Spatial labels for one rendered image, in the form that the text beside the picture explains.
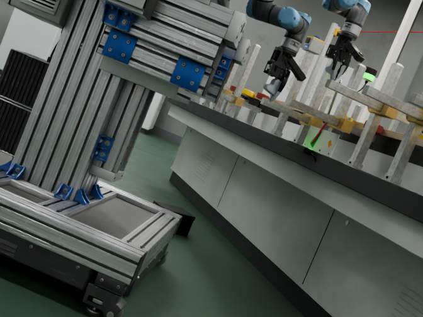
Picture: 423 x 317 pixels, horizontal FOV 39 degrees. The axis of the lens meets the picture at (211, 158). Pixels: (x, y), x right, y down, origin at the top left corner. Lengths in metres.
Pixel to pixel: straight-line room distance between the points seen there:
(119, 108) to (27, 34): 7.13
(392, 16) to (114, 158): 7.88
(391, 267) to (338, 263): 0.33
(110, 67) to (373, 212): 1.04
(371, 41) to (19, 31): 5.21
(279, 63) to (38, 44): 6.97
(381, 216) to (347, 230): 0.49
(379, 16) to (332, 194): 7.32
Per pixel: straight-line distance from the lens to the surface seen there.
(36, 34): 9.13
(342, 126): 2.51
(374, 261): 2.45
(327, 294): 2.64
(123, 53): 1.88
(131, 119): 2.08
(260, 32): 9.44
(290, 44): 2.39
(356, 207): 2.28
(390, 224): 2.11
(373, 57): 9.51
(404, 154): 2.16
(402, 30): 4.31
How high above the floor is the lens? 0.70
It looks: 4 degrees down
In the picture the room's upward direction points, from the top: 22 degrees clockwise
